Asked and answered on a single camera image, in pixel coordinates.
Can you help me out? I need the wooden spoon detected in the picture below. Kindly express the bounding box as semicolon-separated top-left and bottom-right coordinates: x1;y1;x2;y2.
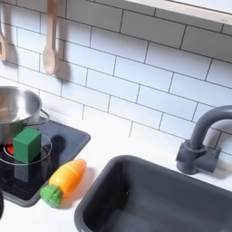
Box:
42;0;59;76

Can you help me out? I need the green wooden block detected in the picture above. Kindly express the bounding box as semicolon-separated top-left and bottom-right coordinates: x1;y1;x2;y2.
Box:
12;126;43;164

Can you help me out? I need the dark grey sink basin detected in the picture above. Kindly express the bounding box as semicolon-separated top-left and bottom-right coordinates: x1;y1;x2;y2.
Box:
73;154;232;232

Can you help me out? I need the dark grey tap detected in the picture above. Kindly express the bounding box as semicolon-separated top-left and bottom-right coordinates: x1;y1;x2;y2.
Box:
175;104;232;176

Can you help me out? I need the white wooden shelf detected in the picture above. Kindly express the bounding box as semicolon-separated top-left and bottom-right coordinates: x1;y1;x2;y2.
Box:
125;0;232;26

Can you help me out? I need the orange toy carrot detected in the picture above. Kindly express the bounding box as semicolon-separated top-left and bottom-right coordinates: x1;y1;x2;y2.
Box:
39;159;88;209

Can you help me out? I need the wooden spatula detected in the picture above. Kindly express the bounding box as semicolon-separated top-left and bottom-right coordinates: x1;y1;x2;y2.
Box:
0;30;7;62

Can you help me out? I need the black stove top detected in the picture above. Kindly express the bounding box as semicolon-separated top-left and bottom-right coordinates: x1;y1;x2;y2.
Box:
0;119;92;208

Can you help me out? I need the steel pot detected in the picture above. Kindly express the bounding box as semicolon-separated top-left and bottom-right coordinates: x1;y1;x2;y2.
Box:
0;86;51;146

